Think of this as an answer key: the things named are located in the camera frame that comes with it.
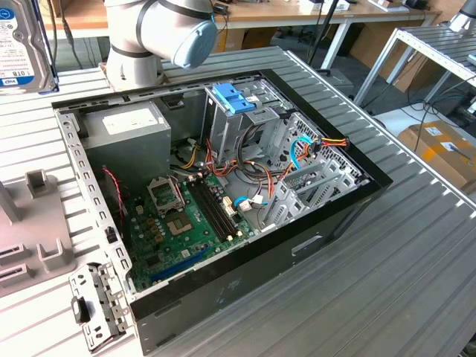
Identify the red black twisted wire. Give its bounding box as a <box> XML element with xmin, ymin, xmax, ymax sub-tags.
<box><xmin>102</xmin><ymin>166</ymin><xmax>129</xmax><ymax>239</ymax></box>

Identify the hard disk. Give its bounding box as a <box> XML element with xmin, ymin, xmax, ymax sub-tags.
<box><xmin>0</xmin><ymin>0</ymin><xmax>60</xmax><ymax>94</ymax></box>

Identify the silver metal disk bay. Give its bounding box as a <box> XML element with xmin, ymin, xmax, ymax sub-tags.
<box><xmin>260</xmin><ymin>163</ymin><xmax>371</xmax><ymax>234</ymax></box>

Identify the large brown cardboard box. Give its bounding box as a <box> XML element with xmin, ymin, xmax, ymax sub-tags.
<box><xmin>349</xmin><ymin>21</ymin><xmax>442</xmax><ymax>94</ymax></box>

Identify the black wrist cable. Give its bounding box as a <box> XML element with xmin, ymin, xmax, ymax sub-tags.
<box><xmin>46</xmin><ymin>0</ymin><xmax>83</xmax><ymax>71</ymax></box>

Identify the blue plastic drive latch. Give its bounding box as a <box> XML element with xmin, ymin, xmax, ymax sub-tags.
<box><xmin>213</xmin><ymin>83</ymin><xmax>257</xmax><ymax>115</ymax></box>

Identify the black tripod pole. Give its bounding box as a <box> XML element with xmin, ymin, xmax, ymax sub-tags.
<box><xmin>307</xmin><ymin>0</ymin><xmax>340</xmax><ymax>72</ymax></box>

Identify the wooden desk white frame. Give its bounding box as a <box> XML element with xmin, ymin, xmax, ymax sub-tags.
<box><xmin>217</xmin><ymin>0</ymin><xmax>443</xmax><ymax>71</ymax></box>
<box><xmin>44</xmin><ymin>0</ymin><xmax>109</xmax><ymax>30</ymax></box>

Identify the black RAM slot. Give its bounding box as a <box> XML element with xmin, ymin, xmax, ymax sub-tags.
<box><xmin>197</xmin><ymin>178</ymin><xmax>235</xmax><ymax>239</ymax></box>
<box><xmin>187</xmin><ymin>181</ymin><xmax>226</xmax><ymax>242</ymax></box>
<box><xmin>192</xmin><ymin>179</ymin><xmax>231</xmax><ymax>241</ymax></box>
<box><xmin>202</xmin><ymin>176</ymin><xmax>239</xmax><ymax>237</ymax></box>

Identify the labelled cardboard box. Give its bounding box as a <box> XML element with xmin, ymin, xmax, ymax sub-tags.
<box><xmin>396</xmin><ymin>119</ymin><xmax>476</xmax><ymax>191</ymax></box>

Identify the black open PC case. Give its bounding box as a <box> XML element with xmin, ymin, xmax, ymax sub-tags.
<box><xmin>51</xmin><ymin>68</ymin><xmax>394</xmax><ymax>356</ymax></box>

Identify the grey power supply unit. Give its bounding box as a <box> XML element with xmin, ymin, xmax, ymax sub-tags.
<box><xmin>80</xmin><ymin>100</ymin><xmax>173</xmax><ymax>194</ymax></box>

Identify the white box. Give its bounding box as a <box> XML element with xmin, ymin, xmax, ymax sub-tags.
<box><xmin>299</xmin><ymin>0</ymin><xmax>349</xmax><ymax>11</ymax></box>

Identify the blue data wire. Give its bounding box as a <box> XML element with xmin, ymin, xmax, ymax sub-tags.
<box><xmin>289</xmin><ymin>134</ymin><xmax>318</xmax><ymax>170</ymax></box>

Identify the silver slot bracket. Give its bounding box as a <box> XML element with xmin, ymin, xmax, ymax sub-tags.
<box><xmin>68</xmin><ymin>261</ymin><xmax>137</xmax><ymax>353</ymax></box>

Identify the black plastic latch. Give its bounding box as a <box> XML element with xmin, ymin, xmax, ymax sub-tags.
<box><xmin>71</xmin><ymin>296</ymin><xmax>93</xmax><ymax>324</ymax></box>

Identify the white plug blue wire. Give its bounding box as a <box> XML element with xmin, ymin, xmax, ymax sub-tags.
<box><xmin>233</xmin><ymin>193</ymin><xmax>269</xmax><ymax>213</ymax></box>

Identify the multicoloured power wire black plug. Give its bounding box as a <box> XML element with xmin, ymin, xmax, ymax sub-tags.
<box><xmin>278</xmin><ymin>135</ymin><xmax>351</xmax><ymax>183</ymax></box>

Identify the black floor device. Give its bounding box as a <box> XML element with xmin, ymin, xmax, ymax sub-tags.
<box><xmin>442</xmin><ymin>91</ymin><xmax>476</xmax><ymax>120</ymax></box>

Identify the orange black wire bundle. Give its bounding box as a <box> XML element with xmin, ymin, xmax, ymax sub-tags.
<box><xmin>169</xmin><ymin>135</ymin><xmax>286</xmax><ymax>200</ymax></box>

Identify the blue expansion slot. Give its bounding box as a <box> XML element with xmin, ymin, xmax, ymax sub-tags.
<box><xmin>148</xmin><ymin>247</ymin><xmax>211</xmax><ymax>283</ymax></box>

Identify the metal socket cover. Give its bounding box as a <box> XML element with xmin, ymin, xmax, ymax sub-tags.
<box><xmin>147</xmin><ymin>176</ymin><xmax>186</xmax><ymax>219</ymax></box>

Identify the green motherboard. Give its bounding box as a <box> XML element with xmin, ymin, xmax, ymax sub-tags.
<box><xmin>128</xmin><ymin>173</ymin><xmax>257</xmax><ymax>293</ymax></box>

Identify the grey parts rack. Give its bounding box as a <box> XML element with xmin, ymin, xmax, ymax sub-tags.
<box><xmin>0</xmin><ymin>169</ymin><xmax>79</xmax><ymax>298</ymax></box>

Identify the grey metal drive cage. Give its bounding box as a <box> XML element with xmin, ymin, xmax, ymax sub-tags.
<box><xmin>203</xmin><ymin>80</ymin><xmax>295</xmax><ymax>168</ymax></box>

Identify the CPU socket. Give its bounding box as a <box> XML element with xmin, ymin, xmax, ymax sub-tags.
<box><xmin>165</xmin><ymin>211</ymin><xmax>194</xmax><ymax>237</ymax></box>

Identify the white frame slat table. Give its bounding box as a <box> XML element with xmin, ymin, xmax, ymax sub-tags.
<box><xmin>353</xmin><ymin>24</ymin><xmax>476</xmax><ymax>109</ymax></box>

